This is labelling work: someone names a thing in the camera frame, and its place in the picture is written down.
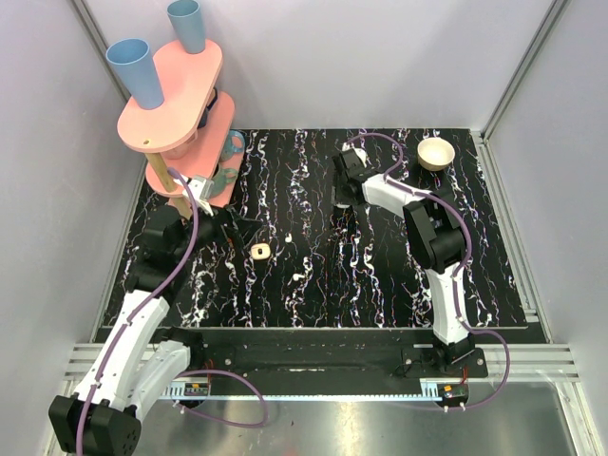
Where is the beige earbud charging case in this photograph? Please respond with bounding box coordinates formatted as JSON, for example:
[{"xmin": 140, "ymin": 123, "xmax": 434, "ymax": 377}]
[{"xmin": 251, "ymin": 243, "xmax": 272, "ymax": 261}]

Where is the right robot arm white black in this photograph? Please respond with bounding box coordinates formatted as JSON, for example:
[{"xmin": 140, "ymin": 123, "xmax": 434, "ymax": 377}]
[{"xmin": 332, "ymin": 149, "xmax": 475, "ymax": 377}]

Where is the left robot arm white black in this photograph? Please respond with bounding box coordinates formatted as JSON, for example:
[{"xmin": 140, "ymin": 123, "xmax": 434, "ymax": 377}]
[{"xmin": 48, "ymin": 205, "xmax": 262, "ymax": 455}]

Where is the teal mug on shelf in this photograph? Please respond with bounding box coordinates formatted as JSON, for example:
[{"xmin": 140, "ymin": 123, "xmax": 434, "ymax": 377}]
[{"xmin": 210, "ymin": 165, "xmax": 238, "ymax": 198}]

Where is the black marbled table mat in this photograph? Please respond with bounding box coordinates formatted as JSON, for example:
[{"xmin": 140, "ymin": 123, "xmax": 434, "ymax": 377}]
[{"xmin": 104, "ymin": 126, "xmax": 529, "ymax": 330}]

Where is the blue mug on shelf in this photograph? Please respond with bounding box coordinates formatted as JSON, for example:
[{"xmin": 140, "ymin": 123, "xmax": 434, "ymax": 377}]
[{"xmin": 219, "ymin": 129, "xmax": 245, "ymax": 162}]

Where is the beige wooden bowl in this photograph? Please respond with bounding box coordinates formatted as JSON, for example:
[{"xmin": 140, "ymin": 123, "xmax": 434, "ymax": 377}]
[{"xmin": 417, "ymin": 138, "xmax": 455, "ymax": 172}]

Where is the pink three tier shelf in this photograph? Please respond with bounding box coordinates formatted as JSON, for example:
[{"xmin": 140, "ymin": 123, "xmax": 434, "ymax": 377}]
[{"xmin": 117, "ymin": 40, "xmax": 236, "ymax": 218}]

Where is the blue cup front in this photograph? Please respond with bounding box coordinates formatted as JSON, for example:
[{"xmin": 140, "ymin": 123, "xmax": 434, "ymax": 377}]
[{"xmin": 105, "ymin": 38, "xmax": 164, "ymax": 110}]

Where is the blue cup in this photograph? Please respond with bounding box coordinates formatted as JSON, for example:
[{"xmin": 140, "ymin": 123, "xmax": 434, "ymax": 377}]
[
  {"xmin": 105, "ymin": 38, "xmax": 164, "ymax": 110},
  {"xmin": 167, "ymin": 0, "xmax": 206, "ymax": 54}
]

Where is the blue cup rear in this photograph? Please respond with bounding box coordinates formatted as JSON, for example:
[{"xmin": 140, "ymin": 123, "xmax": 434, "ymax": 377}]
[{"xmin": 167, "ymin": 0, "xmax": 206, "ymax": 54}]

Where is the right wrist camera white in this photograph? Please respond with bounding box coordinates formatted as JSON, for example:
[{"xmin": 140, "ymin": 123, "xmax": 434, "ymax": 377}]
[{"xmin": 351, "ymin": 147, "xmax": 368, "ymax": 167}]

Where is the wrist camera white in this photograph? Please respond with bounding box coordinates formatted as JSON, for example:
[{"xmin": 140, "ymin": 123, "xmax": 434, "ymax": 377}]
[
  {"xmin": 188, "ymin": 176, "xmax": 214, "ymax": 216},
  {"xmin": 351, "ymin": 147, "xmax": 368, "ymax": 167}
]

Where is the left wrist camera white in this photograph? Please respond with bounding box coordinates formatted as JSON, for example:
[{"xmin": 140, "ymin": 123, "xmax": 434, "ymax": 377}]
[{"xmin": 188, "ymin": 176, "xmax": 214, "ymax": 216}]

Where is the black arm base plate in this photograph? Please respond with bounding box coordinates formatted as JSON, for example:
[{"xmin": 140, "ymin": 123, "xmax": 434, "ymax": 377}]
[{"xmin": 195, "ymin": 328, "xmax": 488, "ymax": 398}]

